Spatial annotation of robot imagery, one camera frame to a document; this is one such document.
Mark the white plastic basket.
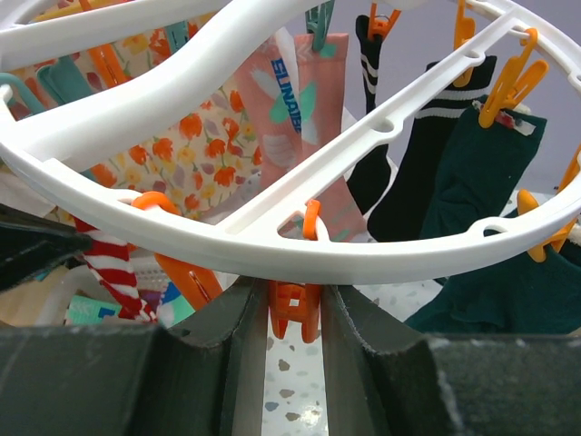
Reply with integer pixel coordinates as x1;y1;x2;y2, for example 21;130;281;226
34;257;170;326

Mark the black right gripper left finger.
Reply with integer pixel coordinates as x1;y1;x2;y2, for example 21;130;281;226
1;278;268;435

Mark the floral orange tote bag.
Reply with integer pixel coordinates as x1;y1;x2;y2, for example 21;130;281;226
9;14;261;219

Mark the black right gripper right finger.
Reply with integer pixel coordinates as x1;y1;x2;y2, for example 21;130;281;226
321;285;580;435

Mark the dark green sock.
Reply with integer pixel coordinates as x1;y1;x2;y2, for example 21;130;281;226
405;223;580;334
419;95;547;239

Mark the orange clothespin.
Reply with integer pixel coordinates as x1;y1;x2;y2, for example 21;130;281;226
132;191;223;310
267;199;324;344

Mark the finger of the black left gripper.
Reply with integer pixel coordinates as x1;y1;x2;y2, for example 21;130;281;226
1;204;93;291

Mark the mint green sock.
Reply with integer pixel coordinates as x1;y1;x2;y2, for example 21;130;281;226
64;282;194;328

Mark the teal clothespin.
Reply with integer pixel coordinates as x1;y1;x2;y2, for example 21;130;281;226
305;0;335;52

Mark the pink patterned sock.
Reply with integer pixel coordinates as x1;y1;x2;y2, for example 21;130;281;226
233;31;369;242

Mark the red white striped sock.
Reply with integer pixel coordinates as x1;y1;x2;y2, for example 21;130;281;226
74;218;157;322

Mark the white round sock hanger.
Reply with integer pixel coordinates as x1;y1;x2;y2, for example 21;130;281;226
1;1;580;284

